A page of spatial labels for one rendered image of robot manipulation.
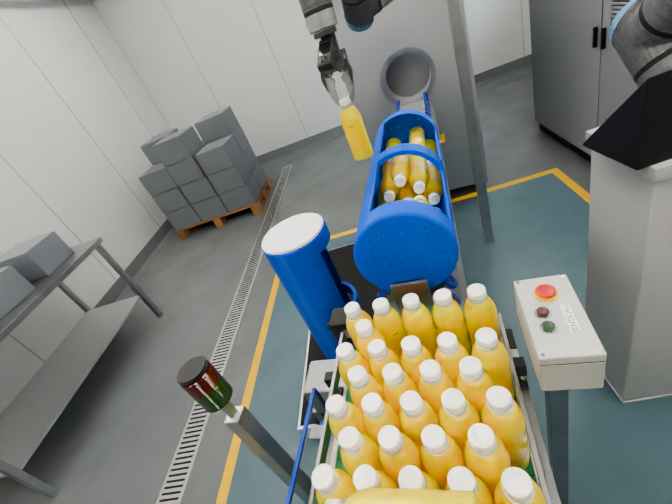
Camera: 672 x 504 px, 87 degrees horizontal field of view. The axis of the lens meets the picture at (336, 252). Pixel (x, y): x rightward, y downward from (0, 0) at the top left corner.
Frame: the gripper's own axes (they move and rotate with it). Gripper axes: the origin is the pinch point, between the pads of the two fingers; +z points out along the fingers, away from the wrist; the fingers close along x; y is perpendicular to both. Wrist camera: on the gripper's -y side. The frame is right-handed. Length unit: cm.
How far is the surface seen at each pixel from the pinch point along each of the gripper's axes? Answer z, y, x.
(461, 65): 16, 101, -43
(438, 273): 46, -38, -19
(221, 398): 33, -84, 22
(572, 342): 40, -71, -41
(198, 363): 25, -82, 23
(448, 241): 36, -38, -24
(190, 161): 39, 240, 248
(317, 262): 52, -10, 28
